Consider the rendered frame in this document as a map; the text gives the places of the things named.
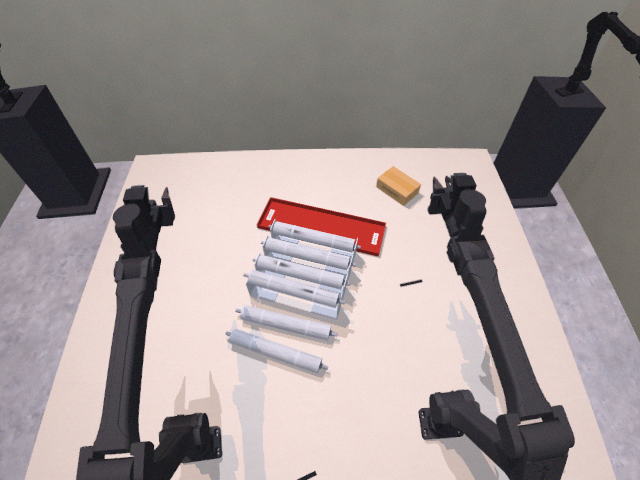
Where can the brown cardboard box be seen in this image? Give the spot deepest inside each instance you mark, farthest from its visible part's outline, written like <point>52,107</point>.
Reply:
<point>398,185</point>

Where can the red scrap tray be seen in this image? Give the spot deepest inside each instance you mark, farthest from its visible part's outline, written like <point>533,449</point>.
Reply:
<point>369,232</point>

